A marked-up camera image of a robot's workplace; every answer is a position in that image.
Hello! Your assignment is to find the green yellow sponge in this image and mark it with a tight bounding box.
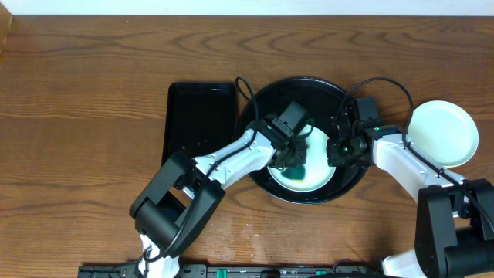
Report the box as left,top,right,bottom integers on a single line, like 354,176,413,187
280,165,306,181

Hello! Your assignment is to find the light blue plate with stain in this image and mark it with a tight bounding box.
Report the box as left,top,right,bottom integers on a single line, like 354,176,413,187
268,124,336,192

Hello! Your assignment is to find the pale green plate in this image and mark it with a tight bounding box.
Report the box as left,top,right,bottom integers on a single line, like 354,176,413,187
407,100,479,168

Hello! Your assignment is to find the yellow plate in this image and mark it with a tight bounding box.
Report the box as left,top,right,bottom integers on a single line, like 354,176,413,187
411,131,479,168

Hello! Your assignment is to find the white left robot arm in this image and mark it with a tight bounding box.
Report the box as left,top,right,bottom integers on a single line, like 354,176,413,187
129,121,314,277

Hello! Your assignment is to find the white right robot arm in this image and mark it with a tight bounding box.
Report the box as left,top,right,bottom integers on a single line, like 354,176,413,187
327,119,493,277

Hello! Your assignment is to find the black round tray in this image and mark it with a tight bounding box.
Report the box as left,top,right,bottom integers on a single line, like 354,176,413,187
249,77,367,204

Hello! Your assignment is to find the black rectangular tray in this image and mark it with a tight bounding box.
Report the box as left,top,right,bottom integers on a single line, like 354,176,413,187
161,82,238,163

